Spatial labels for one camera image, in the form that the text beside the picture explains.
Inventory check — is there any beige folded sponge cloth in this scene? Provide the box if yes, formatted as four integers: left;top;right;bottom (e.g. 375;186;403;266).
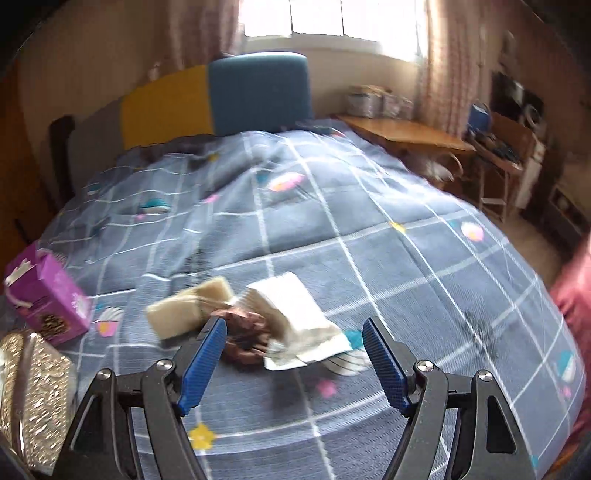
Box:
145;276;235;340

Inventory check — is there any grey patterned bed quilt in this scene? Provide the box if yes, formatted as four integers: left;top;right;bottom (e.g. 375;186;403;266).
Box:
40;123;585;479

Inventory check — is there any purple carton box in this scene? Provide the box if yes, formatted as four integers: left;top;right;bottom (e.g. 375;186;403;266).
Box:
4;243;91;346

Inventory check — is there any wooden desk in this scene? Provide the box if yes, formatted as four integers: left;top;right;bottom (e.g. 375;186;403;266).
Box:
335;114;476;190

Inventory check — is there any wooden chair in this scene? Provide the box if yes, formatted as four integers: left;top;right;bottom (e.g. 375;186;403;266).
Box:
465;104;537;223

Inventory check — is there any grey yellow blue headboard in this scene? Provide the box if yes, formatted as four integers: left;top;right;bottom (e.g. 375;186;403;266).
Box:
68;52;314;167

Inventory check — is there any right side curtain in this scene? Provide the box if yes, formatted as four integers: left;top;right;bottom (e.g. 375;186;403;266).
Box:
417;1;487;138

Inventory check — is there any pink beige curtain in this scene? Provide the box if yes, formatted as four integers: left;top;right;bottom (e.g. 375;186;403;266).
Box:
167;0;243;70

